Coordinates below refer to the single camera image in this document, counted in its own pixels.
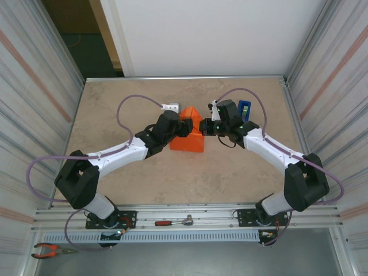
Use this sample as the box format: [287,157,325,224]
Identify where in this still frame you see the blue tape dispenser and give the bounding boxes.
[237,99,252,122]

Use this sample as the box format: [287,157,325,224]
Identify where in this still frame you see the black connector block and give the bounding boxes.
[258,229,278,246]
[99,229,129,248]

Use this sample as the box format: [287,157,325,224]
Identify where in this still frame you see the thin aluminium frame bar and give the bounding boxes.
[85,75,288,87]

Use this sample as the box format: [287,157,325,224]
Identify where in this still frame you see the wide aluminium mounting rail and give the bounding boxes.
[31,203,344,232]

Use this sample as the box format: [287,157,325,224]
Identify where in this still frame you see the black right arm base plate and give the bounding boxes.
[237,208,288,228]

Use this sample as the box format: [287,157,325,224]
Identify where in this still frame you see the red handled ratchet wrench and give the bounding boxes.
[154,214,195,227]

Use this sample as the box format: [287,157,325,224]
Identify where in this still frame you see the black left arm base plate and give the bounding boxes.
[85,210,137,230]

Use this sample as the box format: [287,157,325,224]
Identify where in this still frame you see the grey slotted cable duct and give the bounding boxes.
[43,231,259,244]

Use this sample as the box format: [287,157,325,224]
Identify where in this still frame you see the orange handled pliers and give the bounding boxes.
[30,243,78,259]

